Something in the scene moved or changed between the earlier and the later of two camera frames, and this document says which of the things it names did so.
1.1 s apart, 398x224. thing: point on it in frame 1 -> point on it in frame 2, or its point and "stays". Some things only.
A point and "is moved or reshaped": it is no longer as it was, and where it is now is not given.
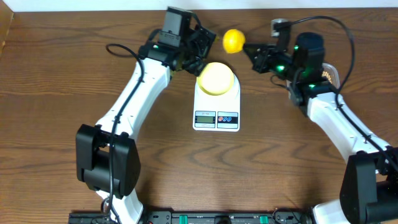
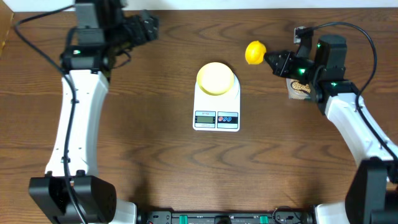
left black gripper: (203, 39) -> (150, 34)
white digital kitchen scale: (217, 113) stays
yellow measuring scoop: (233, 40) is moved or reshaped
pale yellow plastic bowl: (215, 78) stays
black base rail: (193, 218) stays
